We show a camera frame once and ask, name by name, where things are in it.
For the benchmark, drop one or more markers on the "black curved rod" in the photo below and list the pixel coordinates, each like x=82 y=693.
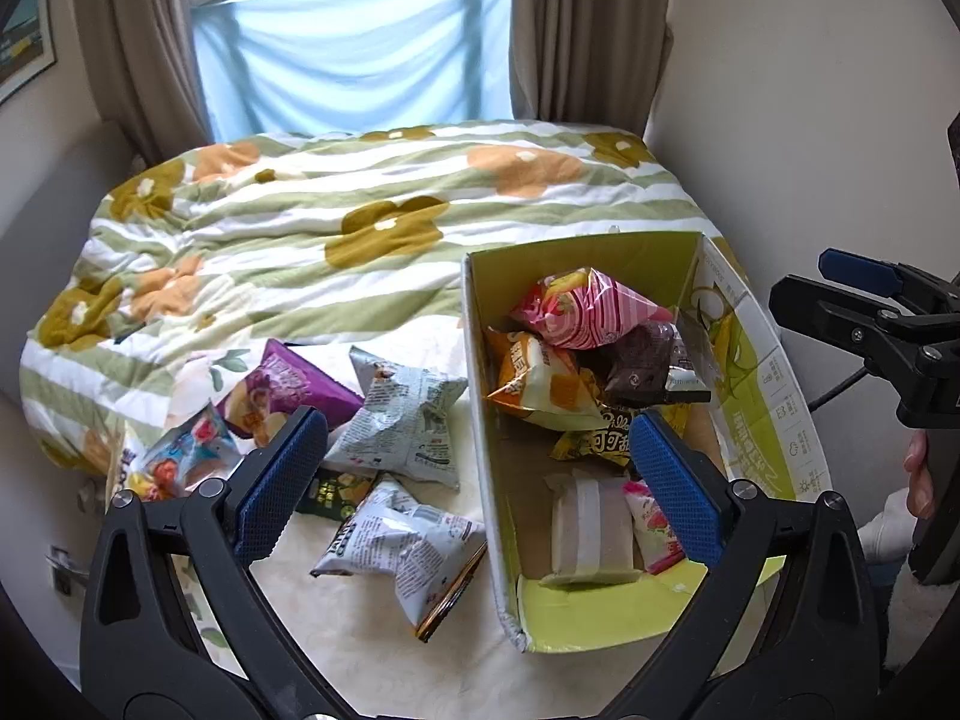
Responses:
x=832 y=390

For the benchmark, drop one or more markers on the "small dark green packet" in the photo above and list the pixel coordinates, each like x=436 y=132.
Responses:
x=330 y=499

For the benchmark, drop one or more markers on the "brown curtain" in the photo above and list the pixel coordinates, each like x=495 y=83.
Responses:
x=592 y=30
x=135 y=37

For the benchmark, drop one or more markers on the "grey headboard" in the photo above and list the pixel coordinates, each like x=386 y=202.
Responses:
x=52 y=225

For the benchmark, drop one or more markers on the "pink striped snack packet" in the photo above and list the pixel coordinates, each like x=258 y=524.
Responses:
x=592 y=307

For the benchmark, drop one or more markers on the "framed town picture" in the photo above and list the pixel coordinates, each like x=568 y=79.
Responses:
x=22 y=45

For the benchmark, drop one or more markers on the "yellow black snack packet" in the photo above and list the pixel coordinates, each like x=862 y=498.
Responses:
x=600 y=446

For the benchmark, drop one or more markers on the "brown snack packet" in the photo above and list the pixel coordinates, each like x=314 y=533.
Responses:
x=641 y=367

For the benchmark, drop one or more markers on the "silver printed snack packet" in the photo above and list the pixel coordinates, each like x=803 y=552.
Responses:
x=405 y=540
x=405 y=420

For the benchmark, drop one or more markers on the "green cardboard box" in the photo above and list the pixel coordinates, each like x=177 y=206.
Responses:
x=757 y=360

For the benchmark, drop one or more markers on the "purple chip packet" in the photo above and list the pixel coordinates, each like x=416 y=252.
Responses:
x=281 y=390

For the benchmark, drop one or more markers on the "white yellow bread packet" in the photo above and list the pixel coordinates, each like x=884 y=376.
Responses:
x=540 y=382

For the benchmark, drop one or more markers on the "floral striped blanket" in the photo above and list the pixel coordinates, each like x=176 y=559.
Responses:
x=300 y=187

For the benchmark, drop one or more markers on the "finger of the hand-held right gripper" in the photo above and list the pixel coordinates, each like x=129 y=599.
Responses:
x=855 y=268
x=832 y=311

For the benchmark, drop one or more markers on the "colourful blue snack packet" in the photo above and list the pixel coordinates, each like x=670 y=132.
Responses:
x=187 y=457

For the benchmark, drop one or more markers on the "floral tablecloth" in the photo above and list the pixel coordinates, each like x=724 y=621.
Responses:
x=360 y=652

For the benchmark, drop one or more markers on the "clear beige cake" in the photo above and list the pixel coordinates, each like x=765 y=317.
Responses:
x=589 y=540

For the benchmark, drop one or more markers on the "white wall socket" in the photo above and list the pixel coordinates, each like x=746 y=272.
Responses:
x=66 y=570

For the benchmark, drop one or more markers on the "light blue cloth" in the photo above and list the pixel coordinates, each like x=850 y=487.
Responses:
x=352 y=52

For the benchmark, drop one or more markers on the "person's right hand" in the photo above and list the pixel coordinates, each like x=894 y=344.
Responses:
x=918 y=476

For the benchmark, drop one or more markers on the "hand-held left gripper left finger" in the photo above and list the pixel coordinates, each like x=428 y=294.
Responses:
x=281 y=480

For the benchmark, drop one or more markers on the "pink white snack packet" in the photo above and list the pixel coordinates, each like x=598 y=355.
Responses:
x=652 y=536

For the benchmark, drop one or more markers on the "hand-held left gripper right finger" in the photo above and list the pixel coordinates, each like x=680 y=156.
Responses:
x=675 y=487

